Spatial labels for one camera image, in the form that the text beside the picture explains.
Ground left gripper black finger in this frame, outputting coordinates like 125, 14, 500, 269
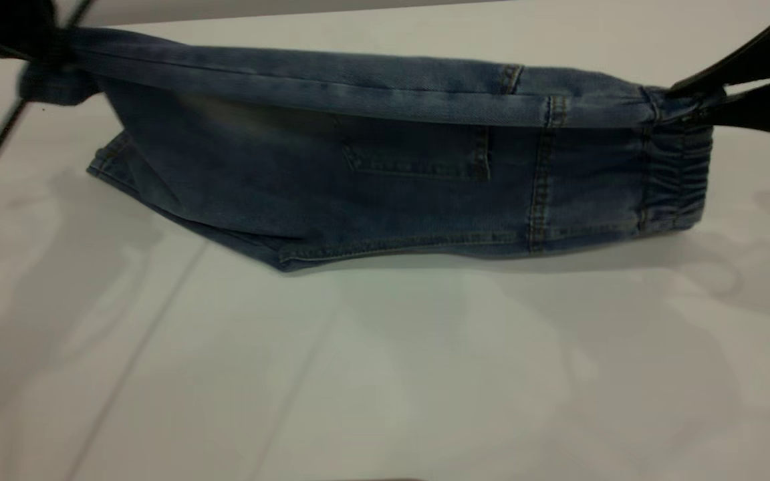
0, 0, 73, 65

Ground blue denim faded-knee pants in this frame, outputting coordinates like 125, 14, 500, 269
17, 27, 727, 273

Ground right gripper plain black finger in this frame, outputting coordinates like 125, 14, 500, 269
669, 8, 770, 96

